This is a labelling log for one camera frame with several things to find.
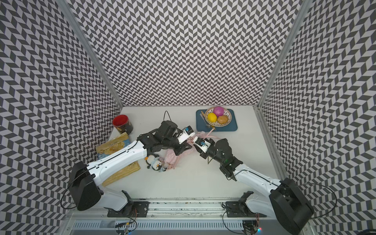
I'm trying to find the pink knitted bag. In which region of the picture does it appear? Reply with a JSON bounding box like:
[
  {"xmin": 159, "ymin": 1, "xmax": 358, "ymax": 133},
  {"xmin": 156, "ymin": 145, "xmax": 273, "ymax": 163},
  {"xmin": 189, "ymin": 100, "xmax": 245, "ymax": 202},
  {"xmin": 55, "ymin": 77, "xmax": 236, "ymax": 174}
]
[{"xmin": 163, "ymin": 130, "xmax": 221, "ymax": 171}]

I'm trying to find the penguin plush keychain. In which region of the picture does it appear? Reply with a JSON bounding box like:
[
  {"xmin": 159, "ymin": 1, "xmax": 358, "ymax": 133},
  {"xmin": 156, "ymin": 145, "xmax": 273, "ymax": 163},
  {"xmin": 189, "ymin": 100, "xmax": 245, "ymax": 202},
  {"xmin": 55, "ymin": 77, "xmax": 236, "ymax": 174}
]
[{"xmin": 145, "ymin": 154, "xmax": 168, "ymax": 172}]

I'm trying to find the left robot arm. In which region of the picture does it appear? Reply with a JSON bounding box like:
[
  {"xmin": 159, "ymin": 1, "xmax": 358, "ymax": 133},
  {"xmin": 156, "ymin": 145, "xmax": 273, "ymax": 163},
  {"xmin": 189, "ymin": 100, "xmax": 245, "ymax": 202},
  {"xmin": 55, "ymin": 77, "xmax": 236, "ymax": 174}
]
[{"xmin": 66, "ymin": 120, "xmax": 195, "ymax": 212}]

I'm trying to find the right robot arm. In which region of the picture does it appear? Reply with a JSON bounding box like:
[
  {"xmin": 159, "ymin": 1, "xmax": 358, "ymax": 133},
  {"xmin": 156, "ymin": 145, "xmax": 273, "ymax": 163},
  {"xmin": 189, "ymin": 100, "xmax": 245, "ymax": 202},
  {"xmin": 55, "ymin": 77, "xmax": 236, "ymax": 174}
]
[{"xmin": 193, "ymin": 137, "xmax": 314, "ymax": 235}]

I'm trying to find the chips bag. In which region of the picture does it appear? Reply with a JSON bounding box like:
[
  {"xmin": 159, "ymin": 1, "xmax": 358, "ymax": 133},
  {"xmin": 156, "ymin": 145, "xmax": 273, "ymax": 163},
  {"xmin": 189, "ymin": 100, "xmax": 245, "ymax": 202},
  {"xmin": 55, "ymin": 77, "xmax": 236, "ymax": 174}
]
[{"xmin": 96, "ymin": 133, "xmax": 131, "ymax": 160}]

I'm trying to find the teal tray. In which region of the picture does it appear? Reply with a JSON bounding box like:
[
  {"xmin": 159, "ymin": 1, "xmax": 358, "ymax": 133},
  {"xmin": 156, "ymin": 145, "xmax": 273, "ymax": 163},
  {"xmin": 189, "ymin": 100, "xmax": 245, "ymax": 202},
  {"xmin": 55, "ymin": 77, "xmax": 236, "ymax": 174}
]
[{"xmin": 195, "ymin": 107, "xmax": 238, "ymax": 132}]

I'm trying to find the brown potato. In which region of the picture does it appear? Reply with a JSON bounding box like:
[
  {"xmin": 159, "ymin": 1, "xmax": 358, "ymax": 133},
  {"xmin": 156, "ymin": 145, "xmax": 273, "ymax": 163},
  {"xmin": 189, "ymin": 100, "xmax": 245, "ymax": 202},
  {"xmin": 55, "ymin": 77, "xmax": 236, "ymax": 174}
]
[{"xmin": 217, "ymin": 115, "xmax": 229, "ymax": 125}]

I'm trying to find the yellow lemon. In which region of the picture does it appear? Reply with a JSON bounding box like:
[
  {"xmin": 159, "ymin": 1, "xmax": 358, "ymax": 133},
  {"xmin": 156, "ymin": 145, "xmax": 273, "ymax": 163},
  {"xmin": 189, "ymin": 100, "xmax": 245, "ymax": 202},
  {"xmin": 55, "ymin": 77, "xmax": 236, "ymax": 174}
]
[{"xmin": 207, "ymin": 113, "xmax": 217, "ymax": 123}]

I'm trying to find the patterned bowl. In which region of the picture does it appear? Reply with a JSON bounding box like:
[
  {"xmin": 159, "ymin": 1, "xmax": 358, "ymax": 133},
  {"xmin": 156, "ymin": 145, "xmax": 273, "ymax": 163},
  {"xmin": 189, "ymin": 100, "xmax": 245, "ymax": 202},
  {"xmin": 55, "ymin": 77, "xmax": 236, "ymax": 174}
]
[{"xmin": 202, "ymin": 106, "xmax": 235, "ymax": 127}]

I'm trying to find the purple fruit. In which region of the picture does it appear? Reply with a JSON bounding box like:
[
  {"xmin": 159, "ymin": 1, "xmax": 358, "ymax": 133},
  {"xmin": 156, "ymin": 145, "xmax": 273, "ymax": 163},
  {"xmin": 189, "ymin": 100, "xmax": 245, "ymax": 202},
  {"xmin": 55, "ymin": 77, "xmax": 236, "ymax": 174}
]
[{"xmin": 213, "ymin": 106, "xmax": 225, "ymax": 117}]

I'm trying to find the red black cup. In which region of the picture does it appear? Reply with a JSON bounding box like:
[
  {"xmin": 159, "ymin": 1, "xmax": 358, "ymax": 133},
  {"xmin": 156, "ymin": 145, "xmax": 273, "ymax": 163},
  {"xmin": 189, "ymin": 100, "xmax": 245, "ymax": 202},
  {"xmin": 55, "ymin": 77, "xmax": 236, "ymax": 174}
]
[{"xmin": 112, "ymin": 115, "xmax": 134, "ymax": 134}]

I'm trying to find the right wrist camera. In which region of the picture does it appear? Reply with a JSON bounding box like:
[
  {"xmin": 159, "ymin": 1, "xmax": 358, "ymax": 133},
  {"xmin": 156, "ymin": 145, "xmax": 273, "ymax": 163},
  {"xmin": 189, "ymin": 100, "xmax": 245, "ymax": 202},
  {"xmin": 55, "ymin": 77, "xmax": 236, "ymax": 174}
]
[{"xmin": 193, "ymin": 137, "xmax": 211, "ymax": 152}]

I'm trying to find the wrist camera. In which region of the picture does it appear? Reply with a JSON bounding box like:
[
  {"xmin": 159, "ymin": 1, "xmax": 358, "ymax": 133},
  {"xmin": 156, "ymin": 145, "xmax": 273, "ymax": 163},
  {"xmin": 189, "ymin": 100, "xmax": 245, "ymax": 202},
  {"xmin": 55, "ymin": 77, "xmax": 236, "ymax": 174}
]
[
  {"xmin": 177, "ymin": 126, "xmax": 195, "ymax": 145},
  {"xmin": 193, "ymin": 137, "xmax": 211, "ymax": 152}
]

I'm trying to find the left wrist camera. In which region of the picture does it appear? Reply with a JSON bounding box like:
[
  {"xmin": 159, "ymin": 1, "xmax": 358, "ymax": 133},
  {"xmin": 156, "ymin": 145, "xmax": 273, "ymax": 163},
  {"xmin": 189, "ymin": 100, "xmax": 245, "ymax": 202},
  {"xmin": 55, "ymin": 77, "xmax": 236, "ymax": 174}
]
[{"xmin": 177, "ymin": 126, "xmax": 195, "ymax": 145}]

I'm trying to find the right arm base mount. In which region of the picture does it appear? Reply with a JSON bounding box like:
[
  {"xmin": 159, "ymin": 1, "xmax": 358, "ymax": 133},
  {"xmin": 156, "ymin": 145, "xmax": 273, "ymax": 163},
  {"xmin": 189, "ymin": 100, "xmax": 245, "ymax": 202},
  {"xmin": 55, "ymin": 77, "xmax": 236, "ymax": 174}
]
[{"xmin": 222, "ymin": 191, "xmax": 266, "ymax": 218}]

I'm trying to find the aluminium front rail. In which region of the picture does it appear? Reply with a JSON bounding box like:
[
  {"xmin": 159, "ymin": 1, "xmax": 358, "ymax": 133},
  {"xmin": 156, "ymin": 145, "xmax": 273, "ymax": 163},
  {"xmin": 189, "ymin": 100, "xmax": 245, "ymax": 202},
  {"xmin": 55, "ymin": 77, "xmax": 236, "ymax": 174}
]
[{"xmin": 63, "ymin": 199, "xmax": 312, "ymax": 221}]

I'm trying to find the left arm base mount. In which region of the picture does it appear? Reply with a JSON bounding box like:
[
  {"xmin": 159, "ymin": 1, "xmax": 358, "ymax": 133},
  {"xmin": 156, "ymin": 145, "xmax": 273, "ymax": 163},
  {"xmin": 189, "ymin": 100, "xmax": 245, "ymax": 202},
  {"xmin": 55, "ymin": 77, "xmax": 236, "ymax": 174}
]
[{"xmin": 107, "ymin": 190, "xmax": 150, "ymax": 218}]

